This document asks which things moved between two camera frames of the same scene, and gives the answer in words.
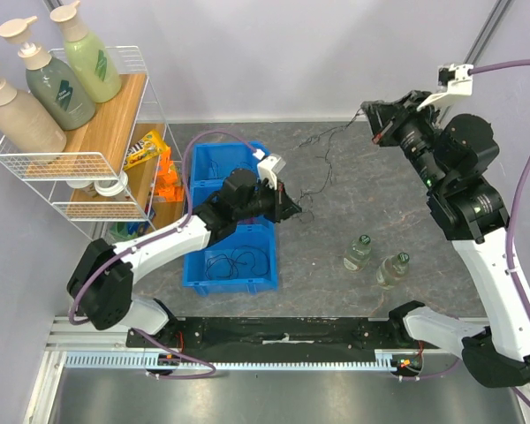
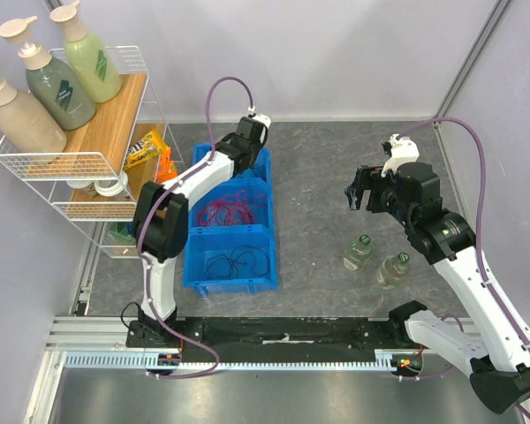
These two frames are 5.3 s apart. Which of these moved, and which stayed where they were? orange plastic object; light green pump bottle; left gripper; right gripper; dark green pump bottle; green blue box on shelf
Moved: right gripper; left gripper
Stayed: dark green pump bottle; green blue box on shelf; orange plastic object; light green pump bottle
